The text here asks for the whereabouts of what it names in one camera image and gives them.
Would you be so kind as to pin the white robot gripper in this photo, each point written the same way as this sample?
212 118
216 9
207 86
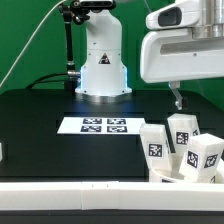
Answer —
185 42

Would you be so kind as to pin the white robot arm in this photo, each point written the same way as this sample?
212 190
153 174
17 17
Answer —
103 74

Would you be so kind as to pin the white marker sheet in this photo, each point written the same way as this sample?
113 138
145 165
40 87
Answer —
100 125

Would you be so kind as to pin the white L-shaped fence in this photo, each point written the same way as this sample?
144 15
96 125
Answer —
111 195

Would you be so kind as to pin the white block at left edge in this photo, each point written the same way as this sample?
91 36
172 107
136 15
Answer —
1 152

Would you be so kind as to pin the black camera stand pole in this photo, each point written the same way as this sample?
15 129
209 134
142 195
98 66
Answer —
69 40

